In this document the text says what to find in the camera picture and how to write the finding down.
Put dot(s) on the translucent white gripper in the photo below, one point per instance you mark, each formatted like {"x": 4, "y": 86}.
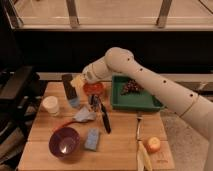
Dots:
{"x": 79, "y": 80}

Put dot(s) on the green plastic tray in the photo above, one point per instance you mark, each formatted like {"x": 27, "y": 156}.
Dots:
{"x": 142, "y": 101}

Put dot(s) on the dark grape bunch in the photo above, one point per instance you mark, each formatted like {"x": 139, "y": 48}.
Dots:
{"x": 131, "y": 87}

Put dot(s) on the black handled knife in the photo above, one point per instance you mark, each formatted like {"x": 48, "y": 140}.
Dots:
{"x": 105, "y": 119}

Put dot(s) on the white paper cup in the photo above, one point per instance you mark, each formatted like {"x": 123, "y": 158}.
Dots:
{"x": 51, "y": 105}

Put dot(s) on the purple bowl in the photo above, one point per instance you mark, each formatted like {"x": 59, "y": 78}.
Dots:
{"x": 64, "y": 142}

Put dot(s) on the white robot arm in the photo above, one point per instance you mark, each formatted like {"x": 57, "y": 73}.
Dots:
{"x": 193, "y": 108}

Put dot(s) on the red bowl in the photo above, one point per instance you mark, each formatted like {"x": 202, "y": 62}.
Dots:
{"x": 96, "y": 88}

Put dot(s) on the light blue small cup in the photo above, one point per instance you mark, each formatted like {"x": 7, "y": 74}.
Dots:
{"x": 75, "y": 102}

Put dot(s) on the black chair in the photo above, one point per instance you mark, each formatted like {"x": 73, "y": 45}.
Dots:
{"x": 22, "y": 83}

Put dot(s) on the yellow banana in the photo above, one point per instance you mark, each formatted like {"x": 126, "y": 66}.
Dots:
{"x": 143, "y": 160}

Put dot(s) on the red yellow apple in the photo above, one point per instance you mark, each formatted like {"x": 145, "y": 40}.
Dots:
{"x": 153, "y": 144}

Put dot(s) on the blue sponge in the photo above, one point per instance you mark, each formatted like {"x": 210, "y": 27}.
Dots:
{"x": 92, "y": 139}

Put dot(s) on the black can opener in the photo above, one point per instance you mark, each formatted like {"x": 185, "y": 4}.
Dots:
{"x": 94, "y": 102}

